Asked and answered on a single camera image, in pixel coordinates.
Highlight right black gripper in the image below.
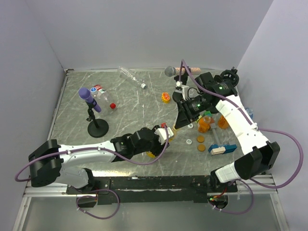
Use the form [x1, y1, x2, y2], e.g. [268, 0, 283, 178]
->
[175, 95, 213, 129]

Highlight yellow juice bottle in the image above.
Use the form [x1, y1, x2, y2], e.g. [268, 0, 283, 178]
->
[146, 126, 177, 158]

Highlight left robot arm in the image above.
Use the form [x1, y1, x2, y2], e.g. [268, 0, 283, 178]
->
[28, 126, 174, 193]

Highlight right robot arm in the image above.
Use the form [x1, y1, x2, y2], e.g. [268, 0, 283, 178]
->
[174, 72, 280, 192]

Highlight small clear open bottle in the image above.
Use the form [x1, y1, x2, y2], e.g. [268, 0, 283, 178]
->
[188, 88, 195, 98]

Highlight clear bottle red cap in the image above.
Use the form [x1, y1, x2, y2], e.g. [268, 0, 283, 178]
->
[94, 85, 116, 112]

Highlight clear empty bottle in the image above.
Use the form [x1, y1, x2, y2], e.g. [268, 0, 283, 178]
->
[117, 66, 147, 89]

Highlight green toy block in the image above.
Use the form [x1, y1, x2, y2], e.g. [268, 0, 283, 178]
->
[199, 111, 212, 119]

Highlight brown cap upper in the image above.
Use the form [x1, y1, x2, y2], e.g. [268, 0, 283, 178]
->
[197, 136, 205, 143]

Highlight brown cap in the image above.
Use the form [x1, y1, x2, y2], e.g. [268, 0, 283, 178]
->
[197, 144, 206, 152]
[197, 136, 205, 143]

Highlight yellow red toy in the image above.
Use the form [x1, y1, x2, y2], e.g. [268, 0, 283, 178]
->
[161, 92, 170, 103]

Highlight grey rod tool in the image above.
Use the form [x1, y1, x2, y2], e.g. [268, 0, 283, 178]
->
[210, 123, 221, 146]

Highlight brown cap lower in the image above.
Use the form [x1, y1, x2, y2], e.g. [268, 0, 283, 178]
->
[197, 144, 206, 152]

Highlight center black microphone stand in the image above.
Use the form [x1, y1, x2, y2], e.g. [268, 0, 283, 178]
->
[172, 66, 191, 104]

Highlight black microphone stand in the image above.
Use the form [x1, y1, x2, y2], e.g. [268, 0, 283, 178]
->
[220, 67, 239, 87]
[172, 66, 191, 104]
[86, 103, 109, 138]

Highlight blue white block toy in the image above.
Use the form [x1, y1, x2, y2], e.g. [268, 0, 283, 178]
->
[208, 144, 237, 155]

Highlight silver head pink microphone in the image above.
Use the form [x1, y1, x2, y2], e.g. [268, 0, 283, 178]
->
[164, 66, 201, 77]

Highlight left black microphone stand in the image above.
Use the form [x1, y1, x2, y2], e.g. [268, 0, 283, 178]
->
[86, 103, 109, 138]

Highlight right black microphone stand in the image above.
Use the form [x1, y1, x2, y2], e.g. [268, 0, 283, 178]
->
[220, 67, 239, 87]

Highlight purple microphone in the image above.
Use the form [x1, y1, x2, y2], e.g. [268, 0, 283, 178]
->
[78, 87, 102, 113]

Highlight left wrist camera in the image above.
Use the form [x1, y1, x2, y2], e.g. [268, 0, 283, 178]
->
[154, 123, 176, 143]

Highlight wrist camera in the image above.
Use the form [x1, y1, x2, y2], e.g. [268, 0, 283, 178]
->
[172, 81, 189, 102]
[154, 123, 176, 143]

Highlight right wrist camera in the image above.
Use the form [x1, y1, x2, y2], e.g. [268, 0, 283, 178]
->
[172, 81, 189, 102]

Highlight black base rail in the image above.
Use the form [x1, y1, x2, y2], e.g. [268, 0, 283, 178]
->
[66, 175, 238, 205]

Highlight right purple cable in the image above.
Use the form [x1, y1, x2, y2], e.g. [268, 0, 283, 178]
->
[179, 59, 304, 190]

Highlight purple cable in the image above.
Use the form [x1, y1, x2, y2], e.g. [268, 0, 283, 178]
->
[179, 59, 304, 190]
[14, 126, 169, 182]

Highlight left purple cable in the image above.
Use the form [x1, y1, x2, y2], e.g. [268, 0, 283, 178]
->
[14, 126, 169, 182]

